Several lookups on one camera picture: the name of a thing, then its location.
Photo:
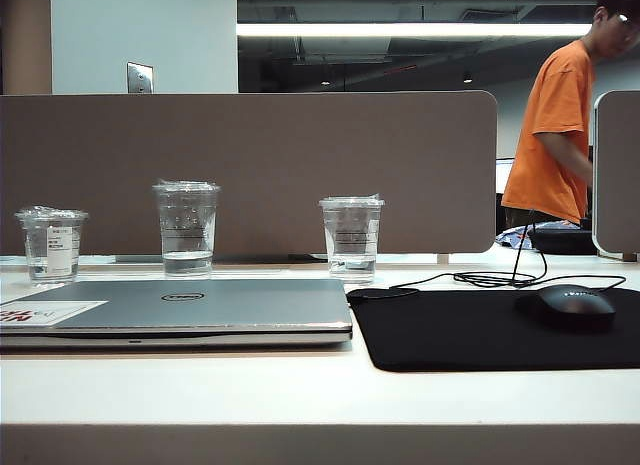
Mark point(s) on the wooden divider foot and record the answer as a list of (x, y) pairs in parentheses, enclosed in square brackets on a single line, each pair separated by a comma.
[(630, 256)]

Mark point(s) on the clear plastic cup with water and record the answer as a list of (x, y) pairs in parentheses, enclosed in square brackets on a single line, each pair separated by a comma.
[(350, 235)]

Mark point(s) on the wide brown desk divider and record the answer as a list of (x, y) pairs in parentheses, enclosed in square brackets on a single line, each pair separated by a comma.
[(250, 150)]

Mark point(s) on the black computer mouse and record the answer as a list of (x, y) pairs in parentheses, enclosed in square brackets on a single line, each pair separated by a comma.
[(575, 307)]

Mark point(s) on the black ceiling spotlight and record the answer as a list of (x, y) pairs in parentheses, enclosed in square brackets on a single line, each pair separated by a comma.
[(467, 78)]

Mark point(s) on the black mouse pad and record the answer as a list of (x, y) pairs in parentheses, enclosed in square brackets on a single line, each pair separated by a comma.
[(450, 335)]

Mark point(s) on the metal wall plate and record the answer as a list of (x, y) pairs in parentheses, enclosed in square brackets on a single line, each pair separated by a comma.
[(140, 77)]

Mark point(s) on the tall clear plastic cup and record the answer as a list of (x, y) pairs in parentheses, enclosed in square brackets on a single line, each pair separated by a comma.
[(186, 225)]

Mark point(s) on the narrow brown desk divider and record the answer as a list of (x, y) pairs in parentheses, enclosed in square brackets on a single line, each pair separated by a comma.
[(620, 175)]

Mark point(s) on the blue white patterned cloth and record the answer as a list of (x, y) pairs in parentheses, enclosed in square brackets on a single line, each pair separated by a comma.
[(511, 237)]

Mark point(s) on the black pouch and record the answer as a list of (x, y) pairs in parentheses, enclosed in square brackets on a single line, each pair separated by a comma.
[(560, 241)]

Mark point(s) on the long ceiling light strip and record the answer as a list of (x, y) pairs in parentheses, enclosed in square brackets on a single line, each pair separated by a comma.
[(400, 29)]

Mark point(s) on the silver Dell laptop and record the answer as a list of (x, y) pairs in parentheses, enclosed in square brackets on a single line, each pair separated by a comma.
[(200, 310)]

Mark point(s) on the short clear cup with label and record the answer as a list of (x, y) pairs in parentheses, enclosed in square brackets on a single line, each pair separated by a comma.
[(50, 245)]

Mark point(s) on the person in orange shirt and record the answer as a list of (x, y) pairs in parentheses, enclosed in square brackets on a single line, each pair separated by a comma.
[(555, 135)]

